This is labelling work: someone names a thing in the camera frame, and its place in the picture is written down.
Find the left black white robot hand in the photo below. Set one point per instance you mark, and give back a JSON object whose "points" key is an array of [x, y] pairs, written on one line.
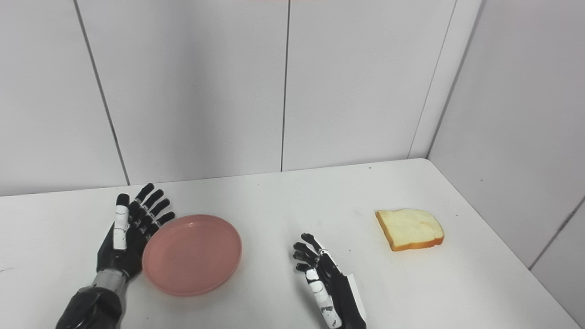
{"points": [[125, 233]]}

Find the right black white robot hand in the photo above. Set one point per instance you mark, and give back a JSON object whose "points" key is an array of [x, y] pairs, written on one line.
{"points": [[327, 283]]}

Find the pink round plate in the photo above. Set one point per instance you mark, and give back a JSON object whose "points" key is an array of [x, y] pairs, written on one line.
{"points": [[192, 255]]}

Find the slice of white bread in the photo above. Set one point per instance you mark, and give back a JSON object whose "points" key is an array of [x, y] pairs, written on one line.
{"points": [[409, 228]]}

